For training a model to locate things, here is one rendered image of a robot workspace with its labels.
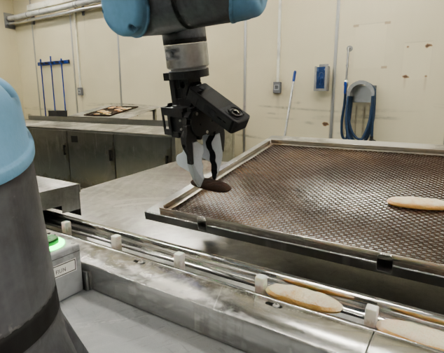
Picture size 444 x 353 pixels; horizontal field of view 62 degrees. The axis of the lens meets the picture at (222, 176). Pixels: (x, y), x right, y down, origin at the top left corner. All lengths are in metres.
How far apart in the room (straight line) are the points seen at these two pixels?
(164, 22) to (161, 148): 2.81
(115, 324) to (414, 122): 3.83
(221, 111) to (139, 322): 0.34
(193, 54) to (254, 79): 4.02
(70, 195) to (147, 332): 0.45
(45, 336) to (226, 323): 0.25
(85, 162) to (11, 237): 3.93
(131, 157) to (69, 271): 3.05
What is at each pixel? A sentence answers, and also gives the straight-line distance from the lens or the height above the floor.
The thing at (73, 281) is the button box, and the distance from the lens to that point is 0.60.
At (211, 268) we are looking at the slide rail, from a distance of 0.58.
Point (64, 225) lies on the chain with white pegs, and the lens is 0.77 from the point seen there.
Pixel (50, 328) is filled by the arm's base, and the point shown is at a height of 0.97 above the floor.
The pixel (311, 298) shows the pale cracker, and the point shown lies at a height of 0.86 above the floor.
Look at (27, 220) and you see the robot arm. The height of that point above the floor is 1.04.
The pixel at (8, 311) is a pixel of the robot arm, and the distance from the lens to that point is 0.22.
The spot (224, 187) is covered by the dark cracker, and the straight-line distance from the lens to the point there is 0.68.
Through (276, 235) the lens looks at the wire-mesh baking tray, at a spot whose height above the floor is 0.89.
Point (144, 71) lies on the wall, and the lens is 5.73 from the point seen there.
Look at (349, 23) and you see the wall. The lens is 4.32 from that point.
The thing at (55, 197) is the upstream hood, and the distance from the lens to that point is 0.85.
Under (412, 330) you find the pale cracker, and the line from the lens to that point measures 0.47.
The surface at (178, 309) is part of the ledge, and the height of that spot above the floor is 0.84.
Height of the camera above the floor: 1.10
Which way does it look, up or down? 12 degrees down
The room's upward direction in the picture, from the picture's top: straight up
